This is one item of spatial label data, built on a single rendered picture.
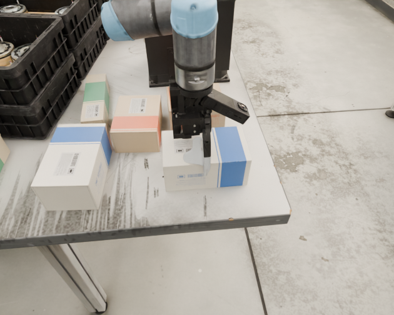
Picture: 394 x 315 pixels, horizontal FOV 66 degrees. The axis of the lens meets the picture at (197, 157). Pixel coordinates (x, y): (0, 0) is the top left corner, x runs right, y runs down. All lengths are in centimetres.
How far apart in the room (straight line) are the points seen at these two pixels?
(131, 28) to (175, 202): 38
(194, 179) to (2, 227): 44
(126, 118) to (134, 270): 78
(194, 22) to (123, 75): 68
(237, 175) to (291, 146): 123
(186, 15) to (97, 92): 53
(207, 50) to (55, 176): 41
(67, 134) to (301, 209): 120
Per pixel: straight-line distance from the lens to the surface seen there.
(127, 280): 141
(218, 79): 109
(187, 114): 62
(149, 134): 79
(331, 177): 183
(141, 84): 110
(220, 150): 70
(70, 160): 73
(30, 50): 88
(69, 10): 109
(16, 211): 81
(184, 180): 71
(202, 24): 52
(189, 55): 54
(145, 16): 63
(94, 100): 95
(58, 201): 74
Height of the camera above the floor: 129
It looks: 46 degrees down
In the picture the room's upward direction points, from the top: straight up
